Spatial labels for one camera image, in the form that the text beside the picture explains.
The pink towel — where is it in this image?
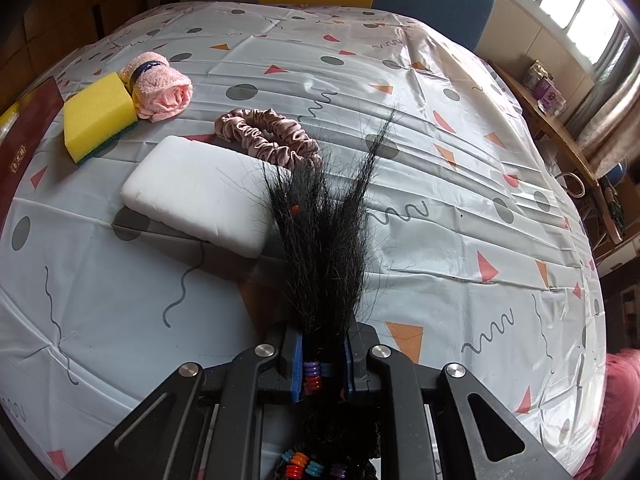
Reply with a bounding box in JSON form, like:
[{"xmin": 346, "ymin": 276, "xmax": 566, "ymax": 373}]
[{"xmin": 119, "ymin": 51, "xmax": 193, "ymax": 123}]

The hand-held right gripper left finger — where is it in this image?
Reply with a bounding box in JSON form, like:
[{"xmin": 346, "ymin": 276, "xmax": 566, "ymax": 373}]
[{"xmin": 65, "ymin": 327, "xmax": 307, "ymax": 480}]

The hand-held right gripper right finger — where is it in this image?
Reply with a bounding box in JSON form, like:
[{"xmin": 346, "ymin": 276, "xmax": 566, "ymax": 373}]
[{"xmin": 342, "ymin": 324, "xmax": 573, "ymax": 480}]

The black beaded wig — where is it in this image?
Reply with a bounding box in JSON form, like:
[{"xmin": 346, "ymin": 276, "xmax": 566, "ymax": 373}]
[{"xmin": 220, "ymin": 105, "xmax": 418, "ymax": 480}]

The dark red gold-lined box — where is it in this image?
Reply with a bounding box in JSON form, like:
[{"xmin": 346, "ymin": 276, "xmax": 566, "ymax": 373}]
[{"xmin": 0, "ymin": 76, "xmax": 65, "ymax": 221}]

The yellow sponge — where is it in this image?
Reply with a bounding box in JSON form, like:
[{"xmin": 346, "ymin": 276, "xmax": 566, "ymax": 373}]
[{"xmin": 62, "ymin": 71, "xmax": 138, "ymax": 165}]

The barred window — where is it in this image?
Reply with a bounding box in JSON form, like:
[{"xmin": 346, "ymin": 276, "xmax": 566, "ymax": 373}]
[{"xmin": 480, "ymin": 0, "xmax": 631, "ymax": 66}]

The wooden side desk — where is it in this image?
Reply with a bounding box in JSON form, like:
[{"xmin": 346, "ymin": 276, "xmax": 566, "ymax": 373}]
[{"xmin": 487, "ymin": 57, "xmax": 601, "ymax": 188}]

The wooden wardrobe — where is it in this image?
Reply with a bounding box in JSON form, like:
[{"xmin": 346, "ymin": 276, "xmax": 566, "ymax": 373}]
[{"xmin": 0, "ymin": 0, "xmax": 176, "ymax": 106}]

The white cable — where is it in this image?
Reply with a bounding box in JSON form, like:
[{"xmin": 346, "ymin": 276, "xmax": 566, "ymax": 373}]
[{"xmin": 557, "ymin": 172, "xmax": 586, "ymax": 198}]

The pink cloth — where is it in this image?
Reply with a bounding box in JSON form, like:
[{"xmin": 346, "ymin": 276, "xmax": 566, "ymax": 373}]
[{"xmin": 595, "ymin": 350, "xmax": 640, "ymax": 480}]

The pink satin scrunchie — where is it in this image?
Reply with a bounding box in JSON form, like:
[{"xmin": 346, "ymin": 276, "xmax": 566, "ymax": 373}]
[{"xmin": 215, "ymin": 107, "xmax": 323, "ymax": 168}]

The beige patterned curtain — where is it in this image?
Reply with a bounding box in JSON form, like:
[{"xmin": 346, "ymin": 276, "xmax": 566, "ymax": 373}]
[{"xmin": 575, "ymin": 25, "xmax": 640, "ymax": 181}]

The white foam sponge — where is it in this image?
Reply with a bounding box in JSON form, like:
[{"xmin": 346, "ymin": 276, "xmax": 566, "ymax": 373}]
[{"xmin": 121, "ymin": 135, "xmax": 281, "ymax": 260}]

